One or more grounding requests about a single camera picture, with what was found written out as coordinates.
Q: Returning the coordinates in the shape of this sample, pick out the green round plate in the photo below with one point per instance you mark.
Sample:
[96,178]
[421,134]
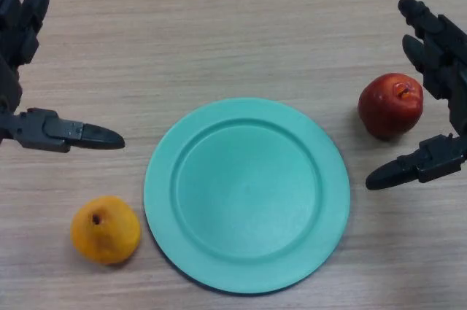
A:
[247,196]

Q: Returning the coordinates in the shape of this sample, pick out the red apple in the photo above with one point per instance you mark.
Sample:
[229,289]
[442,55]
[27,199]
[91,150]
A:
[390,105]

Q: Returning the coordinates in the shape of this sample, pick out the yellow pear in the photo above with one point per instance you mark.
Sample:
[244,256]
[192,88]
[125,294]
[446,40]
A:
[105,230]

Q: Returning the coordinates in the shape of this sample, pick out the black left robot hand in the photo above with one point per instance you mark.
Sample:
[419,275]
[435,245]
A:
[22,127]

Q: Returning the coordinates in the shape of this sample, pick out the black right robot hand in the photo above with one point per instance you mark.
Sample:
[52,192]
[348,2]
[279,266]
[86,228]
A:
[439,65]

